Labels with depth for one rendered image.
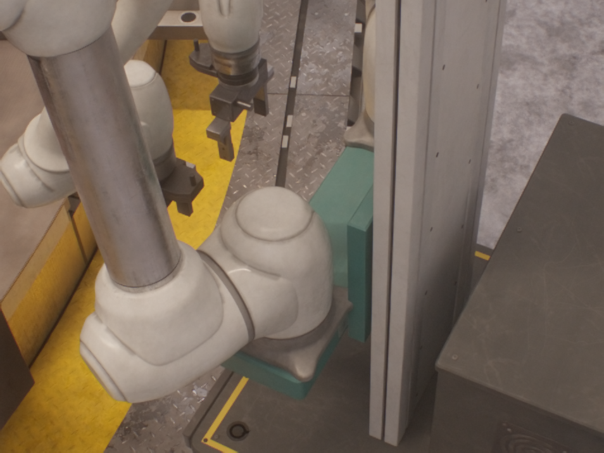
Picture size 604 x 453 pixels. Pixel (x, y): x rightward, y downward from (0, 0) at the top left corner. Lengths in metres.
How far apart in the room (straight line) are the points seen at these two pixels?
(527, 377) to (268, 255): 0.40
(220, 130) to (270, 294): 0.52
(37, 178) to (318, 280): 0.44
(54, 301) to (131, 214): 1.33
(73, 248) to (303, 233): 1.25
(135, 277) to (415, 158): 0.39
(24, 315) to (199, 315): 1.12
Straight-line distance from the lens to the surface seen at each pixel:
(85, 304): 2.67
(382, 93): 1.32
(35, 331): 2.57
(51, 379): 2.57
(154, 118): 1.62
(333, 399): 2.08
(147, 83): 1.60
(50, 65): 1.18
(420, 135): 1.36
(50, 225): 2.45
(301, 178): 2.85
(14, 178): 1.58
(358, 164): 1.90
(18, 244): 2.42
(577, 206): 1.71
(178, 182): 1.74
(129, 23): 1.38
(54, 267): 2.57
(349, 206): 1.84
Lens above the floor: 2.12
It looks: 49 degrees down
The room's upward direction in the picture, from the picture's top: 4 degrees counter-clockwise
